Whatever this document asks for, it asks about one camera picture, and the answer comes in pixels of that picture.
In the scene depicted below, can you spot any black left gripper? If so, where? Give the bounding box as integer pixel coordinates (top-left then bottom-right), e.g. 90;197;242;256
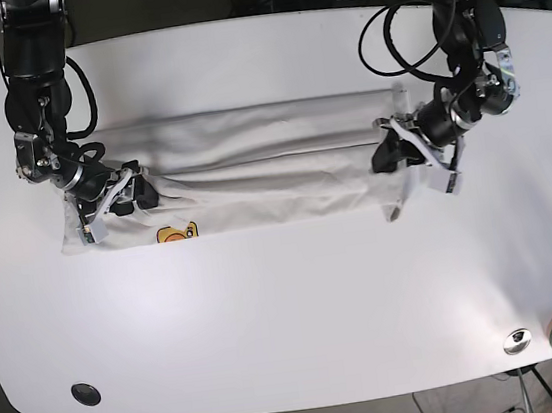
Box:
370;52;520;195

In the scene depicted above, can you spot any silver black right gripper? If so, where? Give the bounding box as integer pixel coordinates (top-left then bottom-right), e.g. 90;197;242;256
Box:
14;135;159;246

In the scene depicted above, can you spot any white graphic T-shirt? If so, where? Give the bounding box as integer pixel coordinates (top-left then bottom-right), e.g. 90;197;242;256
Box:
45;83;430;264

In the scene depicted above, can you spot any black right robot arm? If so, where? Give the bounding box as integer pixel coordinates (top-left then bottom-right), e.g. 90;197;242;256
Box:
0;0;159;245

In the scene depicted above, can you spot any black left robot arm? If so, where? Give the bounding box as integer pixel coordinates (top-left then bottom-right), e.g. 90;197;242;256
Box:
371;0;520;194

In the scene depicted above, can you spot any black table grommet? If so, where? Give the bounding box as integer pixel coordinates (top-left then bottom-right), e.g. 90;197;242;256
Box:
71;382;102;407

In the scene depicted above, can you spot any silver table grommet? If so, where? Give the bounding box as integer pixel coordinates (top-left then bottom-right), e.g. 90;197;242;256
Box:
502;328;532;356

